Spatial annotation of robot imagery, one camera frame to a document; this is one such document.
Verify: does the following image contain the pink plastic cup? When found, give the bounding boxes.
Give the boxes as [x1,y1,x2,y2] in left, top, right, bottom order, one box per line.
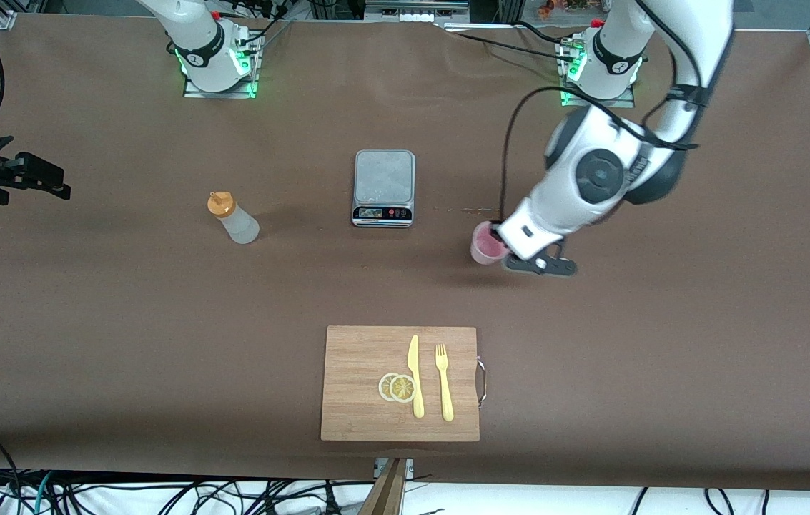
[470,220,510,265]

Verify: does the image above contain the orange-capped squeeze bottle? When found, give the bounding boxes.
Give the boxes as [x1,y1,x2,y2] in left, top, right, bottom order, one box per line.
[207,191,260,245]

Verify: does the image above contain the silver digital kitchen scale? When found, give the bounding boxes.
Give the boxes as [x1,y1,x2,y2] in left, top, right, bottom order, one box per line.
[352,149,416,228]

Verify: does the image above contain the yellow plastic fork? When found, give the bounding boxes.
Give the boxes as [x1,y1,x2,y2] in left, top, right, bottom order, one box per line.
[435,344,455,422]

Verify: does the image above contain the yellow plastic knife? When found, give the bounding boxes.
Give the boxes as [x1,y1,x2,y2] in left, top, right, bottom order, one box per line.
[408,335,425,419]

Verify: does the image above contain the wooden cutting board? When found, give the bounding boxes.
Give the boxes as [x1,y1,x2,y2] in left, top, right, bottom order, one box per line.
[320,325,488,442]

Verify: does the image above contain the brown table cover sheet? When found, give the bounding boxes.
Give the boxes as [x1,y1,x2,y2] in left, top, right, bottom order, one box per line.
[0,13,810,494]

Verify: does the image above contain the white power strip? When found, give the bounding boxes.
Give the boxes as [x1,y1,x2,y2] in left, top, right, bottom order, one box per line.
[365,0,470,24]

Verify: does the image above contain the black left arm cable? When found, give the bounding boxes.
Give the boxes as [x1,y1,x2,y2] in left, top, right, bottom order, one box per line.
[499,0,706,222]

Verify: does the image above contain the black base power cable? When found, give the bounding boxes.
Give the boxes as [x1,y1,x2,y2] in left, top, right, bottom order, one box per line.
[515,20,567,46]
[440,27,571,64]

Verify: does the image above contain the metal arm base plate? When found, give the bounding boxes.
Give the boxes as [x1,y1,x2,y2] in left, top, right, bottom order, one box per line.
[558,36,638,108]
[183,29,260,99]

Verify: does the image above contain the small metal bracket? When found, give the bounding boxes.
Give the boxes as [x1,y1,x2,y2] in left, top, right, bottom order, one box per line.
[374,458,415,480]

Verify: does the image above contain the wooden post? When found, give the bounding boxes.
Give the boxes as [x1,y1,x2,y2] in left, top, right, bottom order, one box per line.
[358,458,409,515]

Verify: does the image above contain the teal floor cable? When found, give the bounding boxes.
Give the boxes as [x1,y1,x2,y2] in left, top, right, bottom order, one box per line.
[31,471,55,515]

